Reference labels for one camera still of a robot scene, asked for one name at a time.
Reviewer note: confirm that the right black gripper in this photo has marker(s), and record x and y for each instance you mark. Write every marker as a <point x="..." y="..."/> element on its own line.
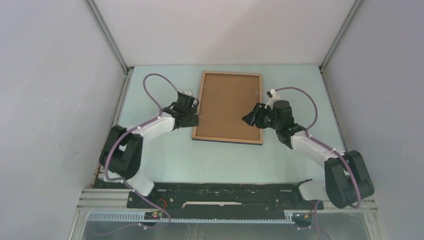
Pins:
<point x="255" y="117"/>

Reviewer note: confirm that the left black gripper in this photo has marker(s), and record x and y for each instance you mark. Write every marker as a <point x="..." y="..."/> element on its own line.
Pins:
<point x="194" y="122"/>

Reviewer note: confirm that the wooden picture frame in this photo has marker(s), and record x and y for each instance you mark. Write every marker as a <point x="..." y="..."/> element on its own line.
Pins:
<point x="228" y="140"/>

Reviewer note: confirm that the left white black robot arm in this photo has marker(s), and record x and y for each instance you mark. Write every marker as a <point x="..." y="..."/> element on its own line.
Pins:
<point x="121" y="156"/>

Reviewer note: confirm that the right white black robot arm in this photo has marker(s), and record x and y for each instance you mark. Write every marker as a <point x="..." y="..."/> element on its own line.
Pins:
<point x="346" y="177"/>

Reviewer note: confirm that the left corner aluminium profile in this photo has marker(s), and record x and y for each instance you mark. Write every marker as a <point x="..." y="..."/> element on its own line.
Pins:
<point x="106" y="33"/>

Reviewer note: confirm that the corner aluminium profile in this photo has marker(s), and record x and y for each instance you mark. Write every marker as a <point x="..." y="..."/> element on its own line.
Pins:
<point x="106" y="33"/>
<point x="340" y="34"/>

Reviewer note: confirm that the right corner aluminium profile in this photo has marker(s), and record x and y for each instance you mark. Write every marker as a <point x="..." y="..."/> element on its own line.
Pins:
<point x="340" y="34"/>

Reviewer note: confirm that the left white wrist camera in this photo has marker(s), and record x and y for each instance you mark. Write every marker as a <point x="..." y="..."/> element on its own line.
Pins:
<point x="187" y="93"/>

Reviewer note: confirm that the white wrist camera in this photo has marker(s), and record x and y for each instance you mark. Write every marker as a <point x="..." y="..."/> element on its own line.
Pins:
<point x="273" y="97"/>
<point x="187" y="93"/>

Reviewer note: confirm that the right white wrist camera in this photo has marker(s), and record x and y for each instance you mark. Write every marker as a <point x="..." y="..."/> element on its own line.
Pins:
<point x="273" y="97"/>

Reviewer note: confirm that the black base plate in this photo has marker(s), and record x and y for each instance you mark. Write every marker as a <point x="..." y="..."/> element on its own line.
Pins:
<point x="224" y="201"/>

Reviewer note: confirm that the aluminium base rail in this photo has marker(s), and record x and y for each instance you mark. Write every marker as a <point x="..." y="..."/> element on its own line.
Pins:
<point x="109" y="204"/>

